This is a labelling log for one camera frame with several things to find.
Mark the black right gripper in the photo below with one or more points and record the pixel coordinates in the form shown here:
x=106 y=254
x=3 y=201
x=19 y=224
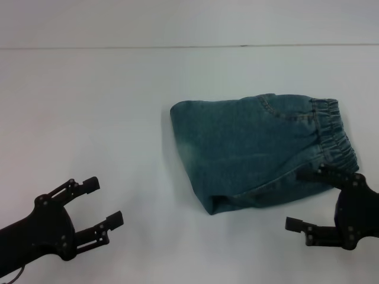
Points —
x=358 y=213

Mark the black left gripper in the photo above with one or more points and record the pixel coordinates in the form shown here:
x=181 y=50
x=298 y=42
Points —
x=44 y=227

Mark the blue denim shorts with embroidery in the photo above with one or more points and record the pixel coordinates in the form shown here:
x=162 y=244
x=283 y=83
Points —
x=251 y=154

